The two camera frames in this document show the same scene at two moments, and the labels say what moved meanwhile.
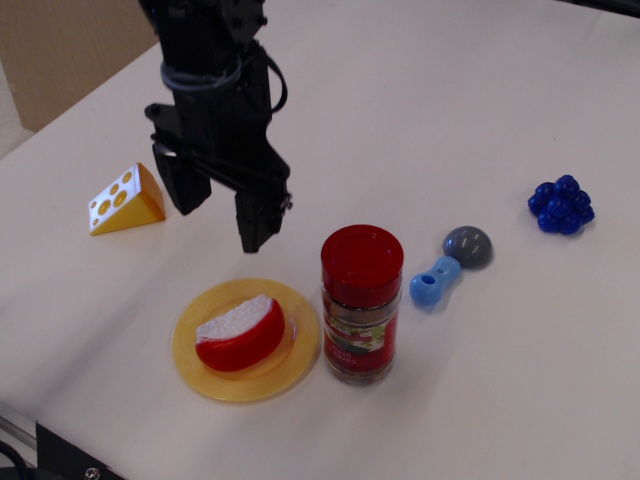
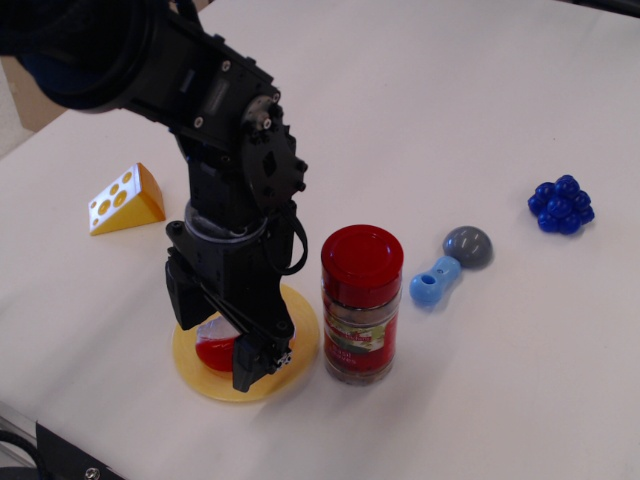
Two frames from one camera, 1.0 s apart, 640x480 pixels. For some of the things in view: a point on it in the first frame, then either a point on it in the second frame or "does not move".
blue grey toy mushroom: (467, 247) does not move
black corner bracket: (59, 459) does not move
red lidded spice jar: (361, 275) does not move
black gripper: (223, 132) -> (235, 269)
